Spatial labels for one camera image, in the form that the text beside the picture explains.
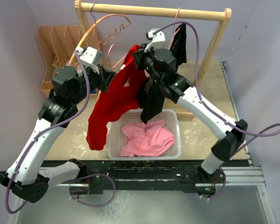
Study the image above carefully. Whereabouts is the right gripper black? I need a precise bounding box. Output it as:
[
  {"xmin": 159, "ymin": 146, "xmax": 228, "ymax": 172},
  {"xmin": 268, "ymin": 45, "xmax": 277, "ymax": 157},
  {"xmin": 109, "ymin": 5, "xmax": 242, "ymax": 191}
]
[{"xmin": 134, "ymin": 42, "xmax": 164, "ymax": 85}]

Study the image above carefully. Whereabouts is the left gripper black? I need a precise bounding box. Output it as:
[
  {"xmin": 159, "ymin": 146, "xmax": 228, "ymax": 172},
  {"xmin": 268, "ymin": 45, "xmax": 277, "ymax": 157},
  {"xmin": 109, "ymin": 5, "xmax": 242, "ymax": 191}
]
[{"xmin": 70, "ymin": 63, "xmax": 116, "ymax": 105}]

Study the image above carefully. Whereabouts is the red t shirt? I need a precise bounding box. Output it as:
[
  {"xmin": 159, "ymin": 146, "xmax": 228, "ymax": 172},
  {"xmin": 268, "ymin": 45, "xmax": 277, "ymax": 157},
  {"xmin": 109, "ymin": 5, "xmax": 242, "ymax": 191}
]
[{"xmin": 86, "ymin": 45, "xmax": 147, "ymax": 151}]

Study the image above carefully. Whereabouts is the orange hanger with metal hook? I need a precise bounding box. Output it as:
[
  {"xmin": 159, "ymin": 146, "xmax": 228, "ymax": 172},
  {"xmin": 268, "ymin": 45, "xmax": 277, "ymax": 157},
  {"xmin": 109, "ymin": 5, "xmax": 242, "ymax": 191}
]
[{"xmin": 68, "ymin": 2, "xmax": 133, "ymax": 67}]

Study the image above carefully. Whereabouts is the pink tank top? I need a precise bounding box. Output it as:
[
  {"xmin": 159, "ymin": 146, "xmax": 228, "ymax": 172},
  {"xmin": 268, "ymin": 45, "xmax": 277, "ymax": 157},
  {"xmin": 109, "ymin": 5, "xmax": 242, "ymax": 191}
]
[{"xmin": 119, "ymin": 120, "xmax": 175, "ymax": 157}]

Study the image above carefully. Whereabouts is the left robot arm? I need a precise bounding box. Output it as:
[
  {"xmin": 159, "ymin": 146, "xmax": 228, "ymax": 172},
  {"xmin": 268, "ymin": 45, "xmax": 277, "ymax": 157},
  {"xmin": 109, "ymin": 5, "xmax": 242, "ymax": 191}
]
[{"xmin": 0, "ymin": 64, "xmax": 116, "ymax": 203}]

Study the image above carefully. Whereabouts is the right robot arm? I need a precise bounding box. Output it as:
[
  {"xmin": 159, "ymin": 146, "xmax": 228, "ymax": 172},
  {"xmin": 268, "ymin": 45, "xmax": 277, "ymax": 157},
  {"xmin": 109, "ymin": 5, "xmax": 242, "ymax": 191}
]
[{"xmin": 133, "ymin": 44, "xmax": 248, "ymax": 182}]

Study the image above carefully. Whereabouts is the black t shirt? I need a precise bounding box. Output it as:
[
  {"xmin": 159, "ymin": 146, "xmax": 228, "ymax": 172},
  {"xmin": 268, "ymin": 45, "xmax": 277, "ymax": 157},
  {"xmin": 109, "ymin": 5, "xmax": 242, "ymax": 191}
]
[{"xmin": 137, "ymin": 24, "xmax": 187, "ymax": 123}]

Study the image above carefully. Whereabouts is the peach plastic file organizer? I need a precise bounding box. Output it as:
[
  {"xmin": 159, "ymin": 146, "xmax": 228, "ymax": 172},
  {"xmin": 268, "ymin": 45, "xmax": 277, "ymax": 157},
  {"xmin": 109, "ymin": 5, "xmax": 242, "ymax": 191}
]
[{"xmin": 35, "ymin": 25, "xmax": 101, "ymax": 98}]

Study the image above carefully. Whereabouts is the white plastic basket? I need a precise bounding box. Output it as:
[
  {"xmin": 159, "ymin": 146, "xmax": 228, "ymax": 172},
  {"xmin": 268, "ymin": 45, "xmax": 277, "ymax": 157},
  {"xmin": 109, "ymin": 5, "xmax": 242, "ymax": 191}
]
[{"xmin": 107, "ymin": 109, "xmax": 181, "ymax": 161}]

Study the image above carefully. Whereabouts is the wooden clothes rack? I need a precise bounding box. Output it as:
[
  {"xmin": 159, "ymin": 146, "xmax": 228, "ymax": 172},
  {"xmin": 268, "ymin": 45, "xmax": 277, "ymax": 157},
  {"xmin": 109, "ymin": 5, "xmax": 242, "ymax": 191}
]
[{"xmin": 74, "ymin": 0, "xmax": 232, "ymax": 122}]

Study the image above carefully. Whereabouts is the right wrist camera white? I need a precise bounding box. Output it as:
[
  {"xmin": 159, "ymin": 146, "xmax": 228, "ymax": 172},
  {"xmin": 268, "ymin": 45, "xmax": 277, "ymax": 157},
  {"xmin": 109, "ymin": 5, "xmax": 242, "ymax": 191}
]
[{"xmin": 144, "ymin": 28, "xmax": 166, "ymax": 52}]

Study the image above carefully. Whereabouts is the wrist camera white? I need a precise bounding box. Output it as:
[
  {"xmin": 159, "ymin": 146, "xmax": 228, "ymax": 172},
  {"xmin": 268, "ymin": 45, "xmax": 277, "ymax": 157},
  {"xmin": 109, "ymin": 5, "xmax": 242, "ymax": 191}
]
[
  {"xmin": 75, "ymin": 47, "xmax": 102, "ymax": 67},
  {"xmin": 144, "ymin": 28, "xmax": 166, "ymax": 52}
]

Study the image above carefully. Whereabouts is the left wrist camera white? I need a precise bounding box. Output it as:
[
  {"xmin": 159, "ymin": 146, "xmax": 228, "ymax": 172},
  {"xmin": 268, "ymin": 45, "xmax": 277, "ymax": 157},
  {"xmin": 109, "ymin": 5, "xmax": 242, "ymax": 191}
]
[{"xmin": 75, "ymin": 47, "xmax": 102, "ymax": 67}]

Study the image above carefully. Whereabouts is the aluminium frame rail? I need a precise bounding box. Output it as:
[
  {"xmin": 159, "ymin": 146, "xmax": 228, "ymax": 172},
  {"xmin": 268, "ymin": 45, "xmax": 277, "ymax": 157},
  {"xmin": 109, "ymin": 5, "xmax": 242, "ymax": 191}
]
[{"xmin": 8, "ymin": 62, "xmax": 275, "ymax": 224}]

